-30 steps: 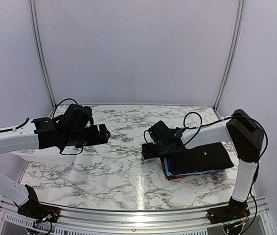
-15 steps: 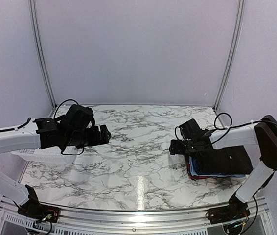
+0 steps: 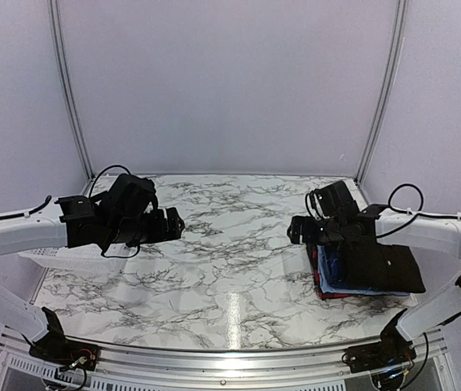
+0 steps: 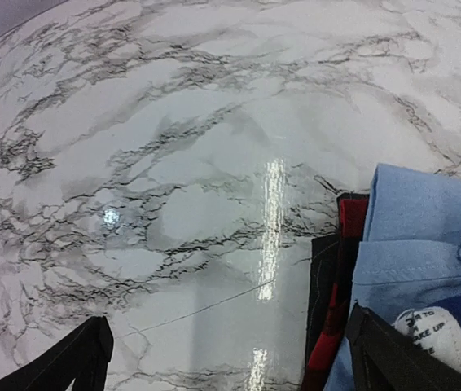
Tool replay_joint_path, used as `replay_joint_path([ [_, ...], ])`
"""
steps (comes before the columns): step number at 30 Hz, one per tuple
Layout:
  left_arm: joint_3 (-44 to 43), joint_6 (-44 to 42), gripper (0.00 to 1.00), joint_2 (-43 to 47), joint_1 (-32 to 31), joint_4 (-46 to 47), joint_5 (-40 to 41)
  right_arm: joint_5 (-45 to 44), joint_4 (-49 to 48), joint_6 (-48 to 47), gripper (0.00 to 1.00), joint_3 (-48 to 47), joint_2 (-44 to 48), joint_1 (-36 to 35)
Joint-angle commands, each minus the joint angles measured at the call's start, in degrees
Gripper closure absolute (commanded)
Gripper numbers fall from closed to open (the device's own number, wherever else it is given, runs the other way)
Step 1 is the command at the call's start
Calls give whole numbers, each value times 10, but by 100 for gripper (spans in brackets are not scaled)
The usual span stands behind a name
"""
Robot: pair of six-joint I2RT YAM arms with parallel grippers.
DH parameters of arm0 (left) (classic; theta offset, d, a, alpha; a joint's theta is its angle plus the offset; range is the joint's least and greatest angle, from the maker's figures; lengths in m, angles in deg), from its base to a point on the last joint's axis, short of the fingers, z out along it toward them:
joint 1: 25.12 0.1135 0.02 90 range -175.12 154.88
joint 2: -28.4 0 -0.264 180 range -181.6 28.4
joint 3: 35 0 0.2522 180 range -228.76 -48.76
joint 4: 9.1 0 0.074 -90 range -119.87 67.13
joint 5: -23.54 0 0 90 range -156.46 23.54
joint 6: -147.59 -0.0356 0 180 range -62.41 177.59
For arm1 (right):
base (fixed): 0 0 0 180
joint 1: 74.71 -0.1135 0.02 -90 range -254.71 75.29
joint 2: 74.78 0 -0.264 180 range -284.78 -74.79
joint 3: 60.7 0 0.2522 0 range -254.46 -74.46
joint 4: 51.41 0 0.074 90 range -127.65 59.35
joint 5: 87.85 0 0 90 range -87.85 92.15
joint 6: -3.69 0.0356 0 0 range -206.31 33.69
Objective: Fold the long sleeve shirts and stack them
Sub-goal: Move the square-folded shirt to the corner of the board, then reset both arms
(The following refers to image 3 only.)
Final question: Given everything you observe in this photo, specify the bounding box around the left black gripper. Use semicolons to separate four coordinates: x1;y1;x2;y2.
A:
107;206;184;247

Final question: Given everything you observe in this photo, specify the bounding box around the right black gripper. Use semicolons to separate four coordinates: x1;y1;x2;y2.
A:
287;216;345;247

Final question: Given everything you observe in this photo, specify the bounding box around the black long sleeve shirt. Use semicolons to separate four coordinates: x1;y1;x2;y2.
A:
339;241;426;293

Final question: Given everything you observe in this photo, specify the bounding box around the red plaid shirt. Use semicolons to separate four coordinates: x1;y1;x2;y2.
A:
305;244;369;301

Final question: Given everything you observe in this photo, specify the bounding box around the blue plaid shirt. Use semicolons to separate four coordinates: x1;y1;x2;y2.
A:
323;245;347;286

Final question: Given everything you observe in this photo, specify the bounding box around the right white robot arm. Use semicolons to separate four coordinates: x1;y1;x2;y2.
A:
287;181;461;365

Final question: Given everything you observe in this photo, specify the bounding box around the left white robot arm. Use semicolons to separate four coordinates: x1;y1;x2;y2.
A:
0;174;185;362

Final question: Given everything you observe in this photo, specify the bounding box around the white plastic basket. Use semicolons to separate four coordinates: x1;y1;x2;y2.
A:
18;244;134;274

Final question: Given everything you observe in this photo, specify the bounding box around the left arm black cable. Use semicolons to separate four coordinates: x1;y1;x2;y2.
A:
0;164;154;260

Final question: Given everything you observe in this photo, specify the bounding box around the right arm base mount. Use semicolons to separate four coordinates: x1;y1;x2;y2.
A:
341;341;417;373

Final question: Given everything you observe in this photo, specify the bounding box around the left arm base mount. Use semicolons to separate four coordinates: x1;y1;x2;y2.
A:
29;334;99;371

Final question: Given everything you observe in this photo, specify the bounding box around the front aluminium rail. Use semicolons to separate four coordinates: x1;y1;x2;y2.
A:
0;328;459;390

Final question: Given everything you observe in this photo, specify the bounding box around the left aluminium frame post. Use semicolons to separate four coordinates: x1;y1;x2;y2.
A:
47;0;94;180

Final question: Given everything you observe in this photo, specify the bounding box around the aluminium frame post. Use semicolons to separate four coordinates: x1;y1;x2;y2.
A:
355;0;409;184
47;0;94;180

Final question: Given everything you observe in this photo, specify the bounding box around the right aluminium frame post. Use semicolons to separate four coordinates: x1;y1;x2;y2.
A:
355;0;409;184

